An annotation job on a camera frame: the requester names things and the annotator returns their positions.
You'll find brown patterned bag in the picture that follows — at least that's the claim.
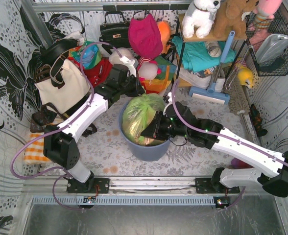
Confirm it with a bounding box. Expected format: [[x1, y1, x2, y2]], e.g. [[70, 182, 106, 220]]
[[29, 102, 98, 138]]

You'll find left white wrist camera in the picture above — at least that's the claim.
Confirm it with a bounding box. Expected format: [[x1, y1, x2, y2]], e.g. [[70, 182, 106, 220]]
[[120, 56, 139, 77]]

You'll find green trash bag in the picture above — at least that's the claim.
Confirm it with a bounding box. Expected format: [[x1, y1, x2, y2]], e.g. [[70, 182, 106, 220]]
[[122, 94, 165, 146]]

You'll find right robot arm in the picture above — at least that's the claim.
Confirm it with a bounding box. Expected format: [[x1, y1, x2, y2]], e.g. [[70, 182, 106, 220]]
[[141, 102, 288, 198]]

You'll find wooden shelf rack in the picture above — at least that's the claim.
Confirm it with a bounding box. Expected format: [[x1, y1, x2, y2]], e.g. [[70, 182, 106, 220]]
[[170, 13, 250, 91]]

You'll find red cloth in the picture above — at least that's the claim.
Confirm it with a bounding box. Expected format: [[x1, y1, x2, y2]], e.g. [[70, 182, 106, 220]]
[[83, 57, 113, 88]]

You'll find brown teddy bear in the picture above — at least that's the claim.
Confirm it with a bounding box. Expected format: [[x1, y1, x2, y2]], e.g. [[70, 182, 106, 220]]
[[213, 0, 259, 40]]

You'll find silver foil pouch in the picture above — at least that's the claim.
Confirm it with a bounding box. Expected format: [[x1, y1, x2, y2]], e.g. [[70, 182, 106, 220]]
[[255, 34, 288, 64]]

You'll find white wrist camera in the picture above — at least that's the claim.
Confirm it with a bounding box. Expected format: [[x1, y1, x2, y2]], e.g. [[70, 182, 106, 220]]
[[163, 92, 173, 104], [120, 56, 139, 77]]

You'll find black leather handbag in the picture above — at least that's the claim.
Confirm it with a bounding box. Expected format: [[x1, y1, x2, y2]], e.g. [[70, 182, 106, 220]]
[[99, 11, 131, 48]]

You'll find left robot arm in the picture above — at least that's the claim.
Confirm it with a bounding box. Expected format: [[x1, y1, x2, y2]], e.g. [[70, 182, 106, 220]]
[[43, 64, 144, 193]]

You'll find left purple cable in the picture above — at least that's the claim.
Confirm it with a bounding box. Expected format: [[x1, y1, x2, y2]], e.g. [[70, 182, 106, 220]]
[[10, 41, 122, 212]]

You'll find cream plush lamb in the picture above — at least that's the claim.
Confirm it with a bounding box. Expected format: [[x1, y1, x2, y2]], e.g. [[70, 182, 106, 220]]
[[108, 47, 136, 67]]

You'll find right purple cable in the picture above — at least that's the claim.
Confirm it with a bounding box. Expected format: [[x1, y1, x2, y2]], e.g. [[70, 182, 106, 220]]
[[170, 78, 288, 209]]

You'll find bristle broom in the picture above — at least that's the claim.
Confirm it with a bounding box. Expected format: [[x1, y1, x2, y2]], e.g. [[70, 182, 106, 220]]
[[222, 68, 258, 143]]

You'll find rainbow striped bag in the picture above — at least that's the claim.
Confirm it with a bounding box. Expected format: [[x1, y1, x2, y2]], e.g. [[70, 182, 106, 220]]
[[140, 55, 177, 94]]

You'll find teal folded cloth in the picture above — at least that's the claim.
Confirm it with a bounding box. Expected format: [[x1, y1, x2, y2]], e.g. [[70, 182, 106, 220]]
[[171, 35, 238, 73]]

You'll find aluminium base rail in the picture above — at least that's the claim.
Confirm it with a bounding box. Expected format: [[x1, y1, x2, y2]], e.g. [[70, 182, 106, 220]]
[[23, 174, 288, 207]]

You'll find orange checkered towel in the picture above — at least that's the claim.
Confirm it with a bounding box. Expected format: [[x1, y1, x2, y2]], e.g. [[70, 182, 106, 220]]
[[24, 138, 51, 165]]

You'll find purple cable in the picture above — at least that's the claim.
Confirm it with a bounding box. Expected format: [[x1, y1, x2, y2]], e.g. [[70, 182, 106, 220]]
[[10, 41, 122, 212], [170, 78, 288, 209]]

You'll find cream canvas tote bag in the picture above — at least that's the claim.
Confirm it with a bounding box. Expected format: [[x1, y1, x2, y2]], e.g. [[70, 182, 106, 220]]
[[35, 59, 90, 113]]

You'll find pink plush toy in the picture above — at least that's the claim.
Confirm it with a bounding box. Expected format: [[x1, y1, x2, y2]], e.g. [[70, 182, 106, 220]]
[[252, 0, 282, 28]]

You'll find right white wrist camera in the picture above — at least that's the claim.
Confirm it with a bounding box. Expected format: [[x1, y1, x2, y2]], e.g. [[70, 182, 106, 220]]
[[163, 92, 173, 104]]

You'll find black wire basket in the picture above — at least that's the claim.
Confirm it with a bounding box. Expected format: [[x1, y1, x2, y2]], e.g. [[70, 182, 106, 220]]
[[246, 12, 288, 77]]

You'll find colourful rainbow cloth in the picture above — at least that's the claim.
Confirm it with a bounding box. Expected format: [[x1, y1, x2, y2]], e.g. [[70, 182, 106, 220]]
[[68, 41, 102, 70]]

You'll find pink white plush doll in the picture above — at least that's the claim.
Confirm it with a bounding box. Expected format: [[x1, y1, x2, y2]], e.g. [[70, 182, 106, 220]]
[[137, 57, 162, 82]]

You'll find white plush dog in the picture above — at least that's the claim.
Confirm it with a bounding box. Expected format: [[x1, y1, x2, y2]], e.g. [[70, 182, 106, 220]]
[[182, 0, 221, 39]]

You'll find blue trash bin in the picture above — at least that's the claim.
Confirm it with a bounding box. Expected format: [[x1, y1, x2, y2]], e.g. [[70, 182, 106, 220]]
[[118, 101, 170, 162]]

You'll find yellow plush duck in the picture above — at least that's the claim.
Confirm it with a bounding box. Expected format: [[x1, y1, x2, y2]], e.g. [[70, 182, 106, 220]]
[[235, 60, 254, 89]]

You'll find magenta cloth bag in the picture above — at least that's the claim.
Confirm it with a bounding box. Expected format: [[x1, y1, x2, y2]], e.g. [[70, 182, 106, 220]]
[[128, 13, 163, 59]]

